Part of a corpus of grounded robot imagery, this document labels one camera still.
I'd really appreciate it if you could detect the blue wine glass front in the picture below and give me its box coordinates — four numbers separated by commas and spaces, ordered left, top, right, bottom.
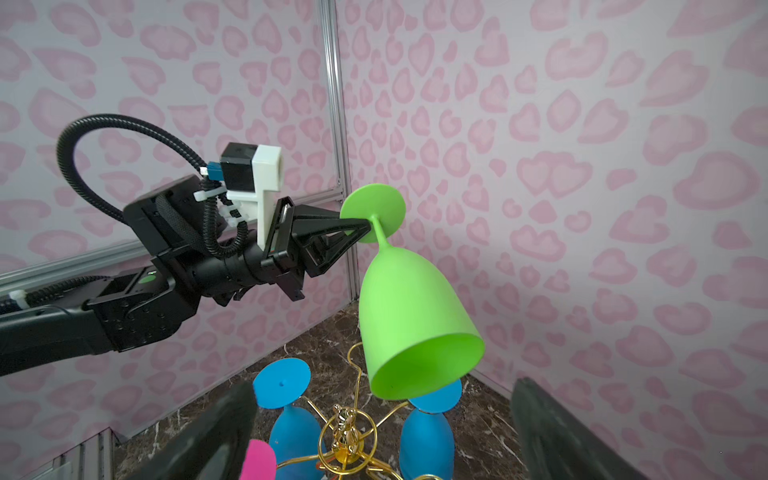
253, 358, 321, 464

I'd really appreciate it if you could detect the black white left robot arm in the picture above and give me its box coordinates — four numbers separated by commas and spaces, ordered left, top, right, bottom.
1, 175, 372, 375

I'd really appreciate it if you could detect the blue wine glass rear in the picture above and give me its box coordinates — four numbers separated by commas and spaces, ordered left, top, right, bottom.
399, 380, 462, 479

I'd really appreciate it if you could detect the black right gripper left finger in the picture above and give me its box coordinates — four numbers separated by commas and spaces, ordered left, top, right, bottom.
130, 383, 257, 480

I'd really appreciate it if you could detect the aluminium frame corner post left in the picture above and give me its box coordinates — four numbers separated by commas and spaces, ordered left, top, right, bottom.
317, 0, 361, 301

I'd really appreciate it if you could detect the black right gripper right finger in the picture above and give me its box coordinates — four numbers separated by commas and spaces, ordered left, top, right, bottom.
511, 377, 644, 480

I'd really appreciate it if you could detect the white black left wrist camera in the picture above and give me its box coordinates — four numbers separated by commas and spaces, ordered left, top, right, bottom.
194, 142, 284, 251

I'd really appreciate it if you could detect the green wine glass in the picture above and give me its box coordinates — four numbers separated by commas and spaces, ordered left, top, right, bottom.
340, 184, 486, 400

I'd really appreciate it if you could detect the pink wine glass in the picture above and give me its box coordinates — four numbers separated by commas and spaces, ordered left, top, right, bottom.
239, 439, 277, 480

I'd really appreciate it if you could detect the blue wine glass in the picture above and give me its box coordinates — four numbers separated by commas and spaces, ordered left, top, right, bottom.
253, 358, 321, 464
399, 380, 462, 479

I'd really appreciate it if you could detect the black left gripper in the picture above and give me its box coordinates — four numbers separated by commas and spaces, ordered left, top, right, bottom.
260, 197, 371, 300

